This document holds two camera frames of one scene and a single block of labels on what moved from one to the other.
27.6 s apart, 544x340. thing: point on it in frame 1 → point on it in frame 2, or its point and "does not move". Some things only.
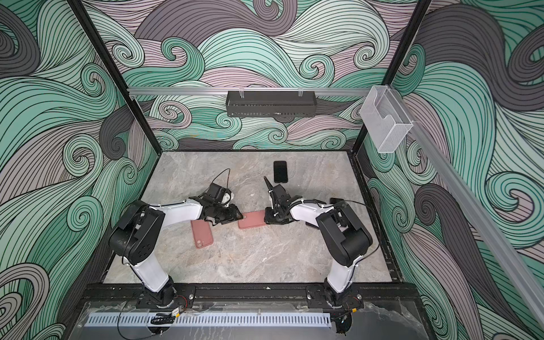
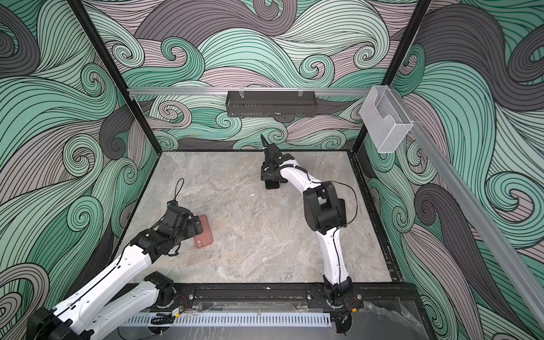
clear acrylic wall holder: (385, 119) does not move
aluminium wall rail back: (201, 91) does not move
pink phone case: (202, 232) does not move
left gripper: (233, 214) → (193, 231)
